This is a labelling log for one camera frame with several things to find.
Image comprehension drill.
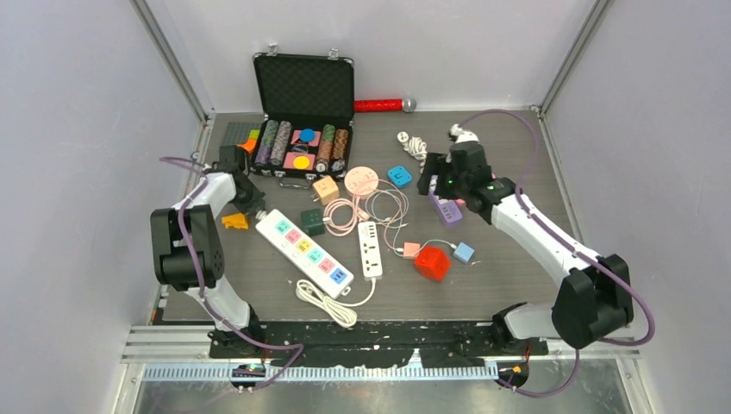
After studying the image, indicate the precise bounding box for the yellow plug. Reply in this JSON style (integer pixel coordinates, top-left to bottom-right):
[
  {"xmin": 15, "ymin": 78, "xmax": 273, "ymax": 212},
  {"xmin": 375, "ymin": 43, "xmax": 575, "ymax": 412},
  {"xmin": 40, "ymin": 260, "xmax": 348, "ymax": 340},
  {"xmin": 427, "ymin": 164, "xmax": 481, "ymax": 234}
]
[{"xmin": 221, "ymin": 213, "xmax": 249, "ymax": 229}]

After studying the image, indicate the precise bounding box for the black poker chip case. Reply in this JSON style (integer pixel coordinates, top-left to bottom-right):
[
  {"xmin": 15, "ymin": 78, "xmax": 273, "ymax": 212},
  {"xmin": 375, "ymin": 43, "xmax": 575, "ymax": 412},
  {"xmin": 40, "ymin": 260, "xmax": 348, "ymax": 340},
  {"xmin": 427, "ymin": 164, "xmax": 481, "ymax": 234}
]
[{"xmin": 249, "ymin": 47, "xmax": 354, "ymax": 182}]

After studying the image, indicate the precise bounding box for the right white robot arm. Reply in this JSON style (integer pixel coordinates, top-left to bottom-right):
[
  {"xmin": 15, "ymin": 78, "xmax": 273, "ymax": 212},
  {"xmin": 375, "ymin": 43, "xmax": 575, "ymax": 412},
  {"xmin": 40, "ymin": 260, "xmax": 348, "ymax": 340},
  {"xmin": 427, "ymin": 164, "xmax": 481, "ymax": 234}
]
[{"xmin": 417, "ymin": 141, "xmax": 634, "ymax": 354}]

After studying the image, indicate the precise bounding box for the pink coiled cable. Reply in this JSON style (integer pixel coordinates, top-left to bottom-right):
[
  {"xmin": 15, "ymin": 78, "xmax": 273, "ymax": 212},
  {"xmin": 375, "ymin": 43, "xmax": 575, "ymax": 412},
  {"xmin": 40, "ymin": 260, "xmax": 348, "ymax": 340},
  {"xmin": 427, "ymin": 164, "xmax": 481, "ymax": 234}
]
[{"xmin": 322, "ymin": 188, "xmax": 410, "ymax": 238}]

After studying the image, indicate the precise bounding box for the blue plug adapter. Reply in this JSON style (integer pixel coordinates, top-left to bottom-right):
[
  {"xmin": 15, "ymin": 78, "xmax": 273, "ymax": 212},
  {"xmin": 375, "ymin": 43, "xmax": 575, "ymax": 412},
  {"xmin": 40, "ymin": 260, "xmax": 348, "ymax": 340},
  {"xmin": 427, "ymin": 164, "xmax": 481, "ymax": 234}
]
[{"xmin": 387, "ymin": 166, "xmax": 413, "ymax": 189}]

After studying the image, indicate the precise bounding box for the white coiled cable with plug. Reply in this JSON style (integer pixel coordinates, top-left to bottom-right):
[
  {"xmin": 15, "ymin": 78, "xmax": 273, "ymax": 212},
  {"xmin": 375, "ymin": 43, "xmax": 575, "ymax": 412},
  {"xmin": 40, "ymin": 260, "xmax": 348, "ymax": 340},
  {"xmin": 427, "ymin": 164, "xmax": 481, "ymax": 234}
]
[{"xmin": 397, "ymin": 130, "xmax": 429, "ymax": 166}]

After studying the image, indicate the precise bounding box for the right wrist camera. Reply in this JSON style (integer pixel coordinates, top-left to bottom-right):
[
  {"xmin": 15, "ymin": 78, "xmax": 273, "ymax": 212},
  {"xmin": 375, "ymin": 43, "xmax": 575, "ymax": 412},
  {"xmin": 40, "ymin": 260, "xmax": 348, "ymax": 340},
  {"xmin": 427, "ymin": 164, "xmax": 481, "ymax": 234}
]
[{"xmin": 448, "ymin": 124, "xmax": 479, "ymax": 147}]

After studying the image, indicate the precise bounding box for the dark green cube socket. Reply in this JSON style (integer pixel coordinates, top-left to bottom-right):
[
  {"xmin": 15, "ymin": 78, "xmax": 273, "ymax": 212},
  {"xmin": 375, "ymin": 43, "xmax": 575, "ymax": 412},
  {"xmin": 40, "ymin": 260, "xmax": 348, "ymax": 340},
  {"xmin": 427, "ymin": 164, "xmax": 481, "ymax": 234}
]
[{"xmin": 300, "ymin": 209, "xmax": 326, "ymax": 237}]

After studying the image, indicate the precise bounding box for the long white colourful power strip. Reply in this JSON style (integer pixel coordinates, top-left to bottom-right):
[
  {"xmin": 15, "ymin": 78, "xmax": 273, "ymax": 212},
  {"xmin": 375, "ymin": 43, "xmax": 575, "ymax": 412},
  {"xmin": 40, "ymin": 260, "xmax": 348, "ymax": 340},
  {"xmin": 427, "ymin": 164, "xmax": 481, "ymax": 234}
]
[{"xmin": 255, "ymin": 209, "xmax": 354, "ymax": 299}]

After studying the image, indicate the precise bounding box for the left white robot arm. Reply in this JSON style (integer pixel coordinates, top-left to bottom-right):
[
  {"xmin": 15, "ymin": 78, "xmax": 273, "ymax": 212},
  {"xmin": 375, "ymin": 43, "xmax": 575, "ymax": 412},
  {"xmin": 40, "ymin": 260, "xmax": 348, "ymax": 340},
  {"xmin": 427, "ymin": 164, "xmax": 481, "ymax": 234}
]
[{"xmin": 150, "ymin": 145, "xmax": 266, "ymax": 357}]

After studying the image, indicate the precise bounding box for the grey building baseplate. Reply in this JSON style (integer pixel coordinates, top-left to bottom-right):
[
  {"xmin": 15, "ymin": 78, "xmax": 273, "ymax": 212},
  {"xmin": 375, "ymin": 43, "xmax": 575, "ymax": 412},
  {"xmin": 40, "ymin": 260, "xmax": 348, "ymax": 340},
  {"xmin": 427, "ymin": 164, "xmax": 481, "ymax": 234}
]
[{"xmin": 221, "ymin": 122, "xmax": 261, "ymax": 147}]

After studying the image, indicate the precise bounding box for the tan cube socket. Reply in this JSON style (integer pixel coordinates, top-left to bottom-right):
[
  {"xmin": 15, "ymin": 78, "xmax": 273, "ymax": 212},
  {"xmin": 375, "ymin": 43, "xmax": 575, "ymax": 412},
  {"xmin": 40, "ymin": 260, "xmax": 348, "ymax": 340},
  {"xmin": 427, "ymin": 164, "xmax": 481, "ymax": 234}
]
[{"xmin": 312, "ymin": 176, "xmax": 340, "ymax": 206}]

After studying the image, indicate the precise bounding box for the red glitter microphone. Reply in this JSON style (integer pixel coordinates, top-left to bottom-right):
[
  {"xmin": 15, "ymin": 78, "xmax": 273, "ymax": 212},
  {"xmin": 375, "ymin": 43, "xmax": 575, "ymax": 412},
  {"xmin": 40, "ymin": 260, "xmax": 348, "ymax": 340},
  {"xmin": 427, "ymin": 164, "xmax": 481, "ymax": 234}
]
[{"xmin": 353, "ymin": 97, "xmax": 417, "ymax": 113}]

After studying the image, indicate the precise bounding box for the orange toy block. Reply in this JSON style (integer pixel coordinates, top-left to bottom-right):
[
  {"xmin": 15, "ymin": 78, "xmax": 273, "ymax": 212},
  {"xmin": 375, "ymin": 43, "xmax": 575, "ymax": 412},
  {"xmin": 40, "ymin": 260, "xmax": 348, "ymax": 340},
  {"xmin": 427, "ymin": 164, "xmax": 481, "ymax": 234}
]
[{"xmin": 235, "ymin": 129, "xmax": 260, "ymax": 154}]

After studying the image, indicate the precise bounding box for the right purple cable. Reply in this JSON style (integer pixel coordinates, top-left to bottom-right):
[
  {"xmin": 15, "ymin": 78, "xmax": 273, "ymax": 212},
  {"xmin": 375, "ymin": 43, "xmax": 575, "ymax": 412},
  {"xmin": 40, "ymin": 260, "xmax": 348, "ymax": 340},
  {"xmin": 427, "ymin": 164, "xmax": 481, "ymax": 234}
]
[{"xmin": 456, "ymin": 109, "xmax": 657, "ymax": 398}]

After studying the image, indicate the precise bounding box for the purple power strip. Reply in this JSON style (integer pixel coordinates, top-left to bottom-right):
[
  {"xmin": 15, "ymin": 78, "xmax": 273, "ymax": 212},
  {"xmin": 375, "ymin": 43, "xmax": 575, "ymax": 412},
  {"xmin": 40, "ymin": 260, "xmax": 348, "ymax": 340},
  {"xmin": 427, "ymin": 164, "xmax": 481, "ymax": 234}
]
[{"xmin": 428, "ymin": 176, "xmax": 463, "ymax": 227}]

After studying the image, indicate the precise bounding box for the white bundled power cord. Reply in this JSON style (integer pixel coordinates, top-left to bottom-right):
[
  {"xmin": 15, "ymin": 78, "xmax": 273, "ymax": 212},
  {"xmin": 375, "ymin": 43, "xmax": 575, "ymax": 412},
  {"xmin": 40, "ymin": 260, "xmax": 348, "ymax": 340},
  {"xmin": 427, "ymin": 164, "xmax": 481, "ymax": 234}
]
[{"xmin": 294, "ymin": 277, "xmax": 378, "ymax": 329}]

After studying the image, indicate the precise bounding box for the small white power strip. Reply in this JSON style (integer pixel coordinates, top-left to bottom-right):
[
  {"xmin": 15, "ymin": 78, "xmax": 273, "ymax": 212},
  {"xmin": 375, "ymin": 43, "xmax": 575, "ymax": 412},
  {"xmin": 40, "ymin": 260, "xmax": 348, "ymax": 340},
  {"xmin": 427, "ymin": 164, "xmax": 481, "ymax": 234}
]
[{"xmin": 357, "ymin": 221, "xmax": 384, "ymax": 279}]

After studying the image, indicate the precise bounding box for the pink small charger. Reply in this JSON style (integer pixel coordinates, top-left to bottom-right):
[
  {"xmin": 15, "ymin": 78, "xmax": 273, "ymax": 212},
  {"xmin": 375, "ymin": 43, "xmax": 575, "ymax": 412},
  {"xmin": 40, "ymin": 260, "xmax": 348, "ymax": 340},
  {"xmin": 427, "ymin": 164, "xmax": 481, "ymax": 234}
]
[{"xmin": 402, "ymin": 241, "xmax": 422, "ymax": 260}]

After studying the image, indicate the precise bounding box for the red cube socket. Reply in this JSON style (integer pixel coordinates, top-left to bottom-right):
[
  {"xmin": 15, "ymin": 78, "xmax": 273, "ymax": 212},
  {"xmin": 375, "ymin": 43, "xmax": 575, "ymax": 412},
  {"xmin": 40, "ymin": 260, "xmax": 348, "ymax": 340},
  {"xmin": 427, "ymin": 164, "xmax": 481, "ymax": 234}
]
[{"xmin": 414, "ymin": 246, "xmax": 452, "ymax": 281}]

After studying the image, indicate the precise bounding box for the light blue charger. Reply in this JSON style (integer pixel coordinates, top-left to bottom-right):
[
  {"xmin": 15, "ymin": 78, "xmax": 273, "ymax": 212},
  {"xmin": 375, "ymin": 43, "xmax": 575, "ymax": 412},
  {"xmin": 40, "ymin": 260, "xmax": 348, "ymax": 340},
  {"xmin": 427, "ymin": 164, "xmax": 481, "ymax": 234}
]
[{"xmin": 453, "ymin": 242, "xmax": 475, "ymax": 265}]

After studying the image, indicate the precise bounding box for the round pink socket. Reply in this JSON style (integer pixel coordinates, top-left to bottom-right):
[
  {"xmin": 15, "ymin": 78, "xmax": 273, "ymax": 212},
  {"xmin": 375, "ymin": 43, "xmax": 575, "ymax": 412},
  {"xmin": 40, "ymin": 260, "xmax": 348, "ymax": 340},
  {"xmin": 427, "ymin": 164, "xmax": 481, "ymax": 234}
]
[{"xmin": 343, "ymin": 166, "xmax": 379, "ymax": 197}]

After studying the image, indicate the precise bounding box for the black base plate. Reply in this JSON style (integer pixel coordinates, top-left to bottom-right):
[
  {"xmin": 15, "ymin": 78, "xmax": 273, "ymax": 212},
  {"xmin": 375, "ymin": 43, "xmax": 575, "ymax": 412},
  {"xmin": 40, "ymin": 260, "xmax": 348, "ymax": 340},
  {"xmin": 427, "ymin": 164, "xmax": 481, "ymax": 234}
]
[{"xmin": 208, "ymin": 321, "xmax": 548, "ymax": 368}]

